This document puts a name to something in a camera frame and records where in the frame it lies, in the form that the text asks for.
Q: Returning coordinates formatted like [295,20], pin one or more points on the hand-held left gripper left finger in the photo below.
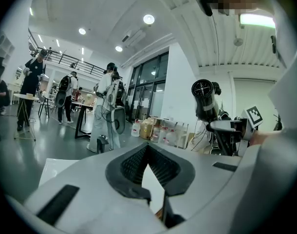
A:
[90,199]

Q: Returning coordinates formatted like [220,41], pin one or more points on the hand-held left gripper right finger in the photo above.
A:
[207,179]

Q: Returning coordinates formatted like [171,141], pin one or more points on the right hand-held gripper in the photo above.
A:
[254,117]

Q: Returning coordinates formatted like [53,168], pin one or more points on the black hair dryer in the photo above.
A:
[203,99]

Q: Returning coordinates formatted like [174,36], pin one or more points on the person's right forearm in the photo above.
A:
[263,136]

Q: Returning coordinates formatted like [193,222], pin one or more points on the clear water jug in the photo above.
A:
[166,135]
[156,135]
[172,138]
[135,130]

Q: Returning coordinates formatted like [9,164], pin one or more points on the person's grey shirt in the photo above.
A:
[287,101]

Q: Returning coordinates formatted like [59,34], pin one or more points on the cardboard box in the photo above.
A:
[147,129]

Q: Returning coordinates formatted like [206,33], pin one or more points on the black leg table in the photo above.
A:
[80,121]

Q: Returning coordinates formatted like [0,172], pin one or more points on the black framed glass doors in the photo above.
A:
[148,86]

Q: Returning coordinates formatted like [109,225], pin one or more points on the black shirt clip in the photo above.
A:
[273,44]

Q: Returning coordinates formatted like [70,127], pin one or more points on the black leg chair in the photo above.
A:
[44,106]

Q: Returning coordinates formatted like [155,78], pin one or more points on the rectangular green-white lamp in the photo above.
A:
[256,20]

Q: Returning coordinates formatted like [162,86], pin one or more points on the ceiling air conditioner unit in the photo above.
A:
[134,36]

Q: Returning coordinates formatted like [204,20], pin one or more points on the round ceiling light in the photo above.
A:
[148,19]
[82,31]
[118,48]

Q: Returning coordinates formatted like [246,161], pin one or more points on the black balcony railing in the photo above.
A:
[73,62]

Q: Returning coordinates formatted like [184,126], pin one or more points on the black head-worn camera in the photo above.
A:
[204,4]

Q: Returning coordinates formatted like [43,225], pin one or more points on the white wall shelf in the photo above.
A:
[2,47]

